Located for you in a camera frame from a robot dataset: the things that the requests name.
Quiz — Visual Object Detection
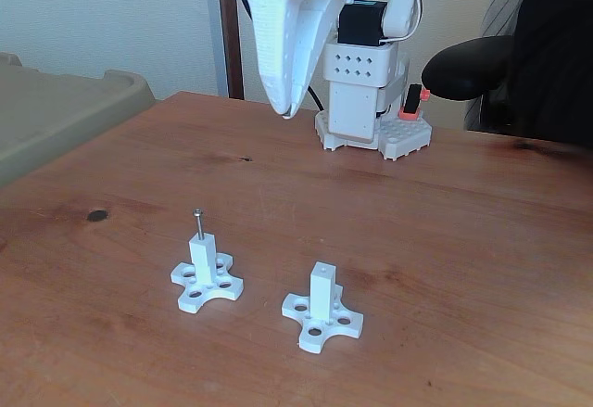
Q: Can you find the orange and black clamp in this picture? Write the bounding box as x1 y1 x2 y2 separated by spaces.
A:
398 83 432 123

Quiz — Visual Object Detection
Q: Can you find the black office chair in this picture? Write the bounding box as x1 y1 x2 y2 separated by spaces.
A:
422 0 593 158

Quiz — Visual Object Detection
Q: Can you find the beige plastic container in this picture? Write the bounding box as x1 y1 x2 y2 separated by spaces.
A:
0 52 158 190

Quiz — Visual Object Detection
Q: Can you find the dark brown wooden post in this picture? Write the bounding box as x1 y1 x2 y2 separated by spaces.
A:
215 0 246 101

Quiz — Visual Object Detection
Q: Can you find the red white black servo cable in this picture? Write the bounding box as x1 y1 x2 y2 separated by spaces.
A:
379 0 425 46

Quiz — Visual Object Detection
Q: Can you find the white perforated base plate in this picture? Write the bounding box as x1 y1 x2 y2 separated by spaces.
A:
314 108 433 163

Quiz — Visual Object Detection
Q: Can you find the white cross-base post stand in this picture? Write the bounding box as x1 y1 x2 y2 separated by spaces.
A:
170 234 246 314
281 261 365 356

